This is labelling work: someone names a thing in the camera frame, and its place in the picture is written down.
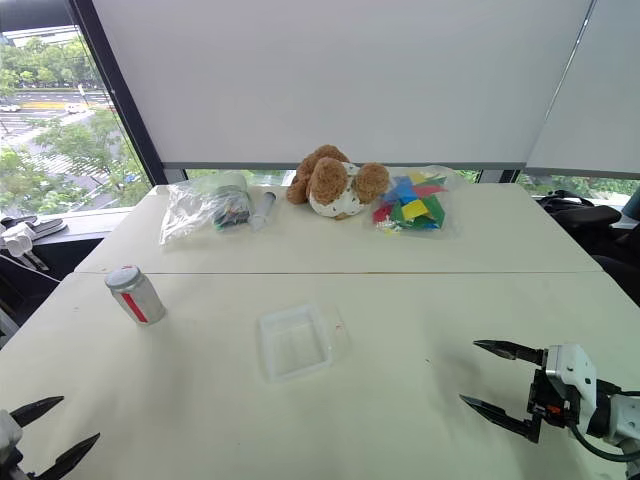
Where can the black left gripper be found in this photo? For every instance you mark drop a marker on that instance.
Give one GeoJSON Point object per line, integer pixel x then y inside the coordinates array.
{"type": "Point", "coordinates": [11, 462]}

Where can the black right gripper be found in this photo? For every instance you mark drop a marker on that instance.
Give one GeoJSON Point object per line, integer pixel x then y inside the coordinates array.
{"type": "Point", "coordinates": [546, 400]}

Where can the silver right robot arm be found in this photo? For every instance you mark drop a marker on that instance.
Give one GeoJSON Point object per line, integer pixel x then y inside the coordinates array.
{"type": "Point", "coordinates": [622, 417]}

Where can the silver red soda can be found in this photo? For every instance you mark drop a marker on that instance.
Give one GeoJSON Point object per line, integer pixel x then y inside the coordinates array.
{"type": "Point", "coordinates": [136, 297]}

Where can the clear plastic tray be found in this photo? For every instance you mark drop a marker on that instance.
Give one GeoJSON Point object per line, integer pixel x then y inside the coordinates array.
{"type": "Point", "coordinates": [295, 344]}

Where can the black chair with armrest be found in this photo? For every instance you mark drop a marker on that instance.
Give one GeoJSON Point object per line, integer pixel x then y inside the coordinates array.
{"type": "Point", "coordinates": [620, 275]}

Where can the black office chair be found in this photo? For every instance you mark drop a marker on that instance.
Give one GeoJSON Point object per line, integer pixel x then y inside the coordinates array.
{"type": "Point", "coordinates": [575, 215]}

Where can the white device on sill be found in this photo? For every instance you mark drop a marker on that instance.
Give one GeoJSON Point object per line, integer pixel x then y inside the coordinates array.
{"type": "Point", "coordinates": [30, 231]}

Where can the bag of coloured paper pieces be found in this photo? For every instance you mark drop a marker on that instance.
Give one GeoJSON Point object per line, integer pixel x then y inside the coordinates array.
{"type": "Point", "coordinates": [412, 205]}

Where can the brown teddy bear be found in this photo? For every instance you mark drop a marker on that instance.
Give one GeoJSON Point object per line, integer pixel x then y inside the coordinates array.
{"type": "Point", "coordinates": [332, 185]}

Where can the clear plastic bag with cup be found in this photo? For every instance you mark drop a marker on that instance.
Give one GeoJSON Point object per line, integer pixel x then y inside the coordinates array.
{"type": "Point", "coordinates": [205, 207]}

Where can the narrow white roller blind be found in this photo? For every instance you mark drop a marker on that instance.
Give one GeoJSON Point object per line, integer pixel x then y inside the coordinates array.
{"type": "Point", "coordinates": [595, 100]}

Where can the clear plastic syringe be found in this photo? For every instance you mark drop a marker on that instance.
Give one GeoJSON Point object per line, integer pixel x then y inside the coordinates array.
{"type": "Point", "coordinates": [263, 209]}

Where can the wide white roller blind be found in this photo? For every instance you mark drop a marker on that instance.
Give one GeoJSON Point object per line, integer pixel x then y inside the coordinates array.
{"type": "Point", "coordinates": [325, 75]}

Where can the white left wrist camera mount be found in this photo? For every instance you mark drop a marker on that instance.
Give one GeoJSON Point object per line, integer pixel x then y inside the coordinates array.
{"type": "Point", "coordinates": [7, 430]}

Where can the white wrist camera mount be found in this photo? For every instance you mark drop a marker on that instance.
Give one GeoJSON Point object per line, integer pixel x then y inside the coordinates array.
{"type": "Point", "coordinates": [7, 430]}
{"type": "Point", "coordinates": [572, 365]}

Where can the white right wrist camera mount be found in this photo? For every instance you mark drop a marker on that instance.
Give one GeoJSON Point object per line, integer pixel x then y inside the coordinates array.
{"type": "Point", "coordinates": [572, 365]}

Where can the dark window frame post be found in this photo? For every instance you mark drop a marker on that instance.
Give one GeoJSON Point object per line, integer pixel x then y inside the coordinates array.
{"type": "Point", "coordinates": [117, 95]}

